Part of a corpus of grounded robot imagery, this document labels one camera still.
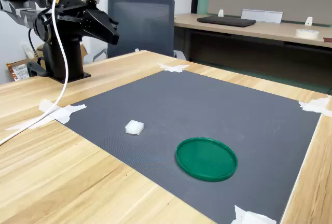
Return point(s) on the closed black laptop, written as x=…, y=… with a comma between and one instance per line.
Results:
x=225, y=21

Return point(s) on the black table clamp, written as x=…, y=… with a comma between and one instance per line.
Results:
x=35, y=69

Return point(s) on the dark grey mat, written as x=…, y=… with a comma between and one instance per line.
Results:
x=207, y=104

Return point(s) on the brown packet with white label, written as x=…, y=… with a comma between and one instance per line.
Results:
x=19, y=71

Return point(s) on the white crumpled paper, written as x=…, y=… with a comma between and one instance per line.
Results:
x=28, y=50

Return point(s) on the white tape on mat corner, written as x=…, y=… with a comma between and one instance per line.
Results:
x=315, y=106
x=249, y=217
x=173, y=67
x=63, y=113

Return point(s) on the brown cardboard box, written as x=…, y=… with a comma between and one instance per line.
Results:
x=84, y=53

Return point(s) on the roll of white tape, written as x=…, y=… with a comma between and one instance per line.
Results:
x=307, y=33

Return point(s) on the dark blue office chair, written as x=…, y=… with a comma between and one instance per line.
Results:
x=141, y=27

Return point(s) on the small white plastic terminal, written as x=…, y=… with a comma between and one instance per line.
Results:
x=134, y=127

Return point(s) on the pale wooden background desk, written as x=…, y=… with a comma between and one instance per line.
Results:
x=272, y=30

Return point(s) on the round green lid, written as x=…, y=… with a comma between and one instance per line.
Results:
x=206, y=159

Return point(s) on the small white bracket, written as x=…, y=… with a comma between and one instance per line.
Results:
x=308, y=21
x=220, y=13

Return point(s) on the small brown flat item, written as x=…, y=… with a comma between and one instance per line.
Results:
x=328, y=39

